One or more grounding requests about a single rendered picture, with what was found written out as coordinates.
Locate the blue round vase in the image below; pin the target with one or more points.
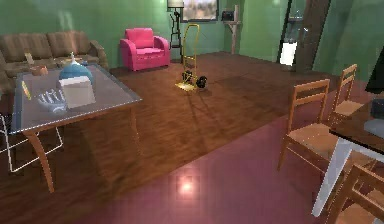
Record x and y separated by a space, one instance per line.
76 71

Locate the brown bowl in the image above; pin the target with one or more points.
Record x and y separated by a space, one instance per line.
39 70

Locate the yellow hand truck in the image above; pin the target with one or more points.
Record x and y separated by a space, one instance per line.
191 63

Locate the dark dining table white leg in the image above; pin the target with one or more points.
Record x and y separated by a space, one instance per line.
346 146

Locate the dark framed window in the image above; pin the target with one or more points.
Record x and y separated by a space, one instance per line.
200 9

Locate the wooden dining chair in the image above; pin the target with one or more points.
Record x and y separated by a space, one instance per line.
311 133
345 100
361 196

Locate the dark brown room door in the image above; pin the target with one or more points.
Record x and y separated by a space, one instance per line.
311 33

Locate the black floor lamp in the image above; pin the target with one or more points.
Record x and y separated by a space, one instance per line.
175 30

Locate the white rectangular panel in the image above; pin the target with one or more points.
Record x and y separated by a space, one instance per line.
288 52

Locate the white dish rack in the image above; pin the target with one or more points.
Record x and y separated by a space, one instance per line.
51 100

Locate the grey carton box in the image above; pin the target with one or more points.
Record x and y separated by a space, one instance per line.
78 91

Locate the yellow pencil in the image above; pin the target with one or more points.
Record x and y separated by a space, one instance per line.
26 90

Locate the black television set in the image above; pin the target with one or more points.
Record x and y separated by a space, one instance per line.
377 75

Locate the glass top wooden table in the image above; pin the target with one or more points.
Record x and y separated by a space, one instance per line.
110 96

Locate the brown striped sofa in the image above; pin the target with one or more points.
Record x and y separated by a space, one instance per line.
30 46

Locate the wooden wall shelf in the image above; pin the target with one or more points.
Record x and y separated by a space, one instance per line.
232 30

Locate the pink armchair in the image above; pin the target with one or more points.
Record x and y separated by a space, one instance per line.
144 50

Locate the black box on shelf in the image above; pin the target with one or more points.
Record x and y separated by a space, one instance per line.
228 15

